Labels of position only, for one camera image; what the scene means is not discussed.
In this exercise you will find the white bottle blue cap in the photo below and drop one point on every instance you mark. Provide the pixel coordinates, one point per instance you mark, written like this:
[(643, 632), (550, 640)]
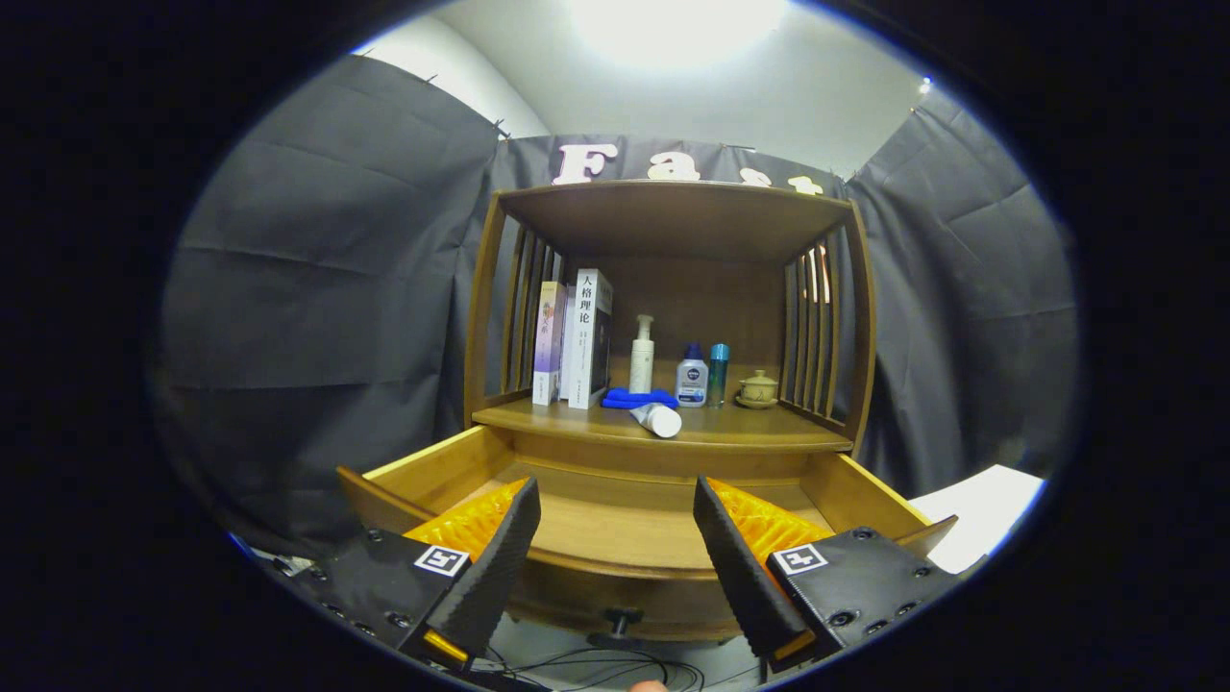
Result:
[(692, 380)]

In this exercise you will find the white pump bottle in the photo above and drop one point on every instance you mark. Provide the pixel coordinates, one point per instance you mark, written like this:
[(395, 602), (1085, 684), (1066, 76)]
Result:
[(642, 365)]

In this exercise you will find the black round drawer knob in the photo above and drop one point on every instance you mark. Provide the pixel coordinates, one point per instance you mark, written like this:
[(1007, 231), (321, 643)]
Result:
[(620, 640)]

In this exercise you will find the white green cream tube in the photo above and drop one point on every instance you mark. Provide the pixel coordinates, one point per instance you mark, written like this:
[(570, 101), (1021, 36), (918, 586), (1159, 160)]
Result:
[(658, 419)]

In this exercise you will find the brown wooden drawer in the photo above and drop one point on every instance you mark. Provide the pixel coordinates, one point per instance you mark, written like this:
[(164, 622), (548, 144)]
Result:
[(615, 524)]

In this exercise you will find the yellow lidded teacup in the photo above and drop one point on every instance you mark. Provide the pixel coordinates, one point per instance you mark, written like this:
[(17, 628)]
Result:
[(758, 389)]

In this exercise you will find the thin white book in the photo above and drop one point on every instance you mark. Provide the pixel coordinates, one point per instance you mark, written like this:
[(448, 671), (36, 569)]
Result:
[(568, 365)]

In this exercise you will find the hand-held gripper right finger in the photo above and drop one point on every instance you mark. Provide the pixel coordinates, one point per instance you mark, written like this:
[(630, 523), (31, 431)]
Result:
[(738, 567)]

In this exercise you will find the brown wooden cabinet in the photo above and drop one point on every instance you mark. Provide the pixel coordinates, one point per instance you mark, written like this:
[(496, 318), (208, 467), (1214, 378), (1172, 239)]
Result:
[(673, 221)]

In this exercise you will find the teal slim bottle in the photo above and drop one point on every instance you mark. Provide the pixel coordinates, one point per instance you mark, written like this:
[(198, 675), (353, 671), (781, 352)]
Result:
[(719, 375)]

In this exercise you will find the purple book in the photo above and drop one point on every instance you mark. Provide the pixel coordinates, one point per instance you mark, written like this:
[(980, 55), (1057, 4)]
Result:
[(548, 346)]

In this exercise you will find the blue folded cloth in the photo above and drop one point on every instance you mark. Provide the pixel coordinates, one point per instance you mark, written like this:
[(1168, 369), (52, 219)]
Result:
[(625, 399)]

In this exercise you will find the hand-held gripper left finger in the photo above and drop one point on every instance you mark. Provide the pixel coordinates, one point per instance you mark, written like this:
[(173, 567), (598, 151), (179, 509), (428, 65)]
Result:
[(495, 567)]

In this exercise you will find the wooden countertop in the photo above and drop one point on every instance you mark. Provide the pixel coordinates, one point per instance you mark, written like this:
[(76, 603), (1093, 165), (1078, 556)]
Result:
[(750, 428)]

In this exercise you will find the thick white book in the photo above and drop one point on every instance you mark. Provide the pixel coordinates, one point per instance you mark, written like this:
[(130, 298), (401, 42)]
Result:
[(586, 346)]

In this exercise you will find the white and grey furniture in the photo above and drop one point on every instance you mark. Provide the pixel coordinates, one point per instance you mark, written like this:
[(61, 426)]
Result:
[(980, 509)]

